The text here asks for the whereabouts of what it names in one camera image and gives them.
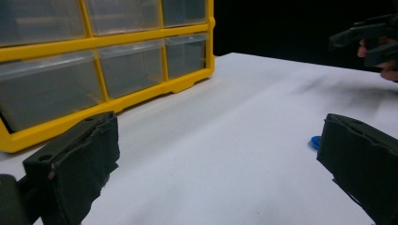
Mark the small blue round cap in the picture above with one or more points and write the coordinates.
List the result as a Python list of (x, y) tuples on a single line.
[(315, 142)]

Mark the yellow drawer organizer cabinet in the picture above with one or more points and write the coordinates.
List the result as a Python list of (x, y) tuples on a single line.
[(125, 39)]

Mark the white table mat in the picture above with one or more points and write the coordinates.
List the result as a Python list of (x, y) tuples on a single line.
[(234, 140)]

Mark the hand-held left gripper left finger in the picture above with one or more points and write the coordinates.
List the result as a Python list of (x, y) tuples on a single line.
[(78, 156)]

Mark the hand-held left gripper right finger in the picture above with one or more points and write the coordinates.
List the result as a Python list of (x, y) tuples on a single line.
[(366, 162)]

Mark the clear plastic drawer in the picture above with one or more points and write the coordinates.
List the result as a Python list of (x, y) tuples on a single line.
[(125, 15)]

